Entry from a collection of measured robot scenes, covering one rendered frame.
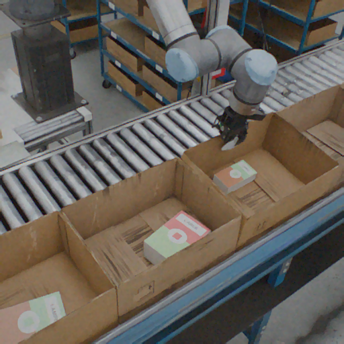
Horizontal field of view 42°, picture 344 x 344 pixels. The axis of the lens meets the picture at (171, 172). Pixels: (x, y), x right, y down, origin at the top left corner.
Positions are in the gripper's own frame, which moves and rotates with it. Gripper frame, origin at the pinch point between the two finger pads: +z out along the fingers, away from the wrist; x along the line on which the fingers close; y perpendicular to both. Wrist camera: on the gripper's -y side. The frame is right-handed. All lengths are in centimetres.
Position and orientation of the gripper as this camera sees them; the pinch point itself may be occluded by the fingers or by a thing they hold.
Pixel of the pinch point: (227, 144)
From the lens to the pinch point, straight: 148.8
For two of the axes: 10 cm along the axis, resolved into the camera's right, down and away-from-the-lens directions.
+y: -8.0, 3.7, -4.6
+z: -2.0, 5.6, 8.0
